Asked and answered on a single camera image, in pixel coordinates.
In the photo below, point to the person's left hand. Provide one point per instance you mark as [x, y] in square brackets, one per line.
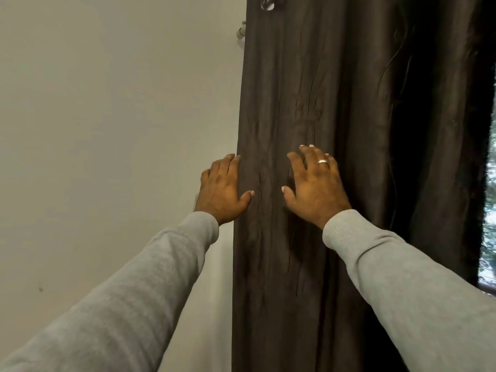
[221, 189]

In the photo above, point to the person's right hand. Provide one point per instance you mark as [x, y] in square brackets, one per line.
[317, 189]

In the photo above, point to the dark brown curtain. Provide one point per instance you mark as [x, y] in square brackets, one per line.
[329, 73]

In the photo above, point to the person's left forearm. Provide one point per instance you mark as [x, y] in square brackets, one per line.
[128, 298]

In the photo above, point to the person's right forearm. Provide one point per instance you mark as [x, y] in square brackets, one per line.
[407, 298]

